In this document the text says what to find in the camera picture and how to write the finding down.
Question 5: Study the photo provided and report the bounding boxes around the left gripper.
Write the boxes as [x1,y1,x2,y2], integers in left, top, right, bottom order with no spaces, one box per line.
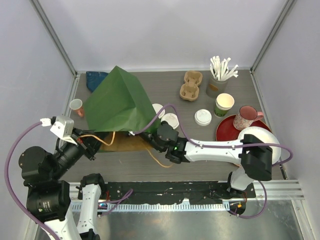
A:
[49,124,108,177]

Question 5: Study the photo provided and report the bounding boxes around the white cup lid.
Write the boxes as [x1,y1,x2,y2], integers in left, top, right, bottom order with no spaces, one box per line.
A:
[152,103,166,119]
[161,113,180,130]

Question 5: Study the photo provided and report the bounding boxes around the green paper bag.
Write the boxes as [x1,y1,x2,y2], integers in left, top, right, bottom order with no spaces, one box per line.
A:
[83,66,161,152]

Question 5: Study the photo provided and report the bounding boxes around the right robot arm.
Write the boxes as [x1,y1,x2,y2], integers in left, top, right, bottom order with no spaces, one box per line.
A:
[138,123,273,199]

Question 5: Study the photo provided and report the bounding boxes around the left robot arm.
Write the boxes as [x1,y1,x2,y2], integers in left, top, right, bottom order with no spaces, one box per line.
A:
[18,128,107,240]

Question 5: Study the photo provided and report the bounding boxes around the stack of white lids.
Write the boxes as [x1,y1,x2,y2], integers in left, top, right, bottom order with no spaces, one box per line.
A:
[194,109,212,127]

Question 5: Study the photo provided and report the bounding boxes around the cardboard cup carrier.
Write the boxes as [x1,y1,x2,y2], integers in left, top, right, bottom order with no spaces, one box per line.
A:
[179,70,203,102]

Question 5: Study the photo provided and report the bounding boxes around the red round tray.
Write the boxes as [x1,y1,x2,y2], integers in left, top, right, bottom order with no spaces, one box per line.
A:
[215,114,272,142]

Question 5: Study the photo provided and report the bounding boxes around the stack of green cups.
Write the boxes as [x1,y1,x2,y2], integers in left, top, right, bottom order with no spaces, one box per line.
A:
[214,93,235,117]

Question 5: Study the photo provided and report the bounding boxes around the grey straw holder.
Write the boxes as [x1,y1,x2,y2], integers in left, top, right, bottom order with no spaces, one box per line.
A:
[206,75,229,99]

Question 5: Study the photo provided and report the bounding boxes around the small copper cup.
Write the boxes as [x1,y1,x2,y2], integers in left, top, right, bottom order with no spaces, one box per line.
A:
[69,98,85,118]

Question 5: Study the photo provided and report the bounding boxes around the pink speckled mug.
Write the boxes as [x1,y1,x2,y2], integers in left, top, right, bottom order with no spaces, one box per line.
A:
[232,105,264,131]

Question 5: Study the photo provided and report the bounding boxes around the white wrapped straws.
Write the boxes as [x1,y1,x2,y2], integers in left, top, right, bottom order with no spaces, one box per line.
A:
[209,55,239,82]

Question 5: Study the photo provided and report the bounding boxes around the blue ceramic dish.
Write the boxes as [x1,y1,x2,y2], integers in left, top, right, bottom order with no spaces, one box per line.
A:
[85,71,108,93]

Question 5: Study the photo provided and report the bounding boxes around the white plate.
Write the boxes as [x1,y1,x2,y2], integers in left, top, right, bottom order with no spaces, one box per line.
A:
[237,126,281,164]

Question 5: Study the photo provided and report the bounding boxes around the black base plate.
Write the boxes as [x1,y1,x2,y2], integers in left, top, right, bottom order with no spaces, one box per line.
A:
[100,181,256,205]

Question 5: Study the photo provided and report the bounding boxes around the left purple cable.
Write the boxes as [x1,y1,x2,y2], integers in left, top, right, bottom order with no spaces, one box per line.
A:
[4,121,133,240]

